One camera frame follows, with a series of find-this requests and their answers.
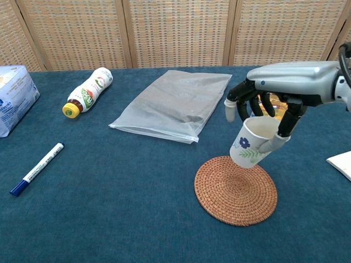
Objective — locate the yellow capped drink bottle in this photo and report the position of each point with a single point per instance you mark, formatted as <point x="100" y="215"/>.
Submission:
<point x="87" y="93"/>

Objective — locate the white floral paper cup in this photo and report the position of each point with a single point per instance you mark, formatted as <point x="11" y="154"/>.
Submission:
<point x="253" y="142"/>

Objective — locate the translucent zip plastic bag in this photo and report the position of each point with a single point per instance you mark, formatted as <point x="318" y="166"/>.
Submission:
<point x="172" y="105"/>

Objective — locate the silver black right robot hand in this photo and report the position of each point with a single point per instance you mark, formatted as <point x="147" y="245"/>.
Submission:
<point x="290" y="78"/>

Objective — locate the woven wooden folding screen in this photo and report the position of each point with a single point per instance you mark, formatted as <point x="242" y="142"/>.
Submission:
<point x="175" y="30"/>

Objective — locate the blue white marker pen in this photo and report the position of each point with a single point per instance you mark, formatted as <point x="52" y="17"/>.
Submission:
<point x="38" y="168"/>

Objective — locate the colourful small package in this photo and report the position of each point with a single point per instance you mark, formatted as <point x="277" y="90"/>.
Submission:
<point x="275" y="105"/>

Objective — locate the round woven rattan coaster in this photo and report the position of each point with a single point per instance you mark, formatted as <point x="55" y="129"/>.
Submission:
<point x="235" y="191"/>

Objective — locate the blue tablecloth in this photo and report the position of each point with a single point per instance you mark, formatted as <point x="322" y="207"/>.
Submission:
<point x="137" y="197"/>

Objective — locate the white blue tissue pack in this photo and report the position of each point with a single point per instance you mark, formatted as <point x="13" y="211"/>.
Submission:
<point x="15" y="98"/>

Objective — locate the white paper sheet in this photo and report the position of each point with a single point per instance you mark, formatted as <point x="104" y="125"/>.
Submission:
<point x="341" y="164"/>

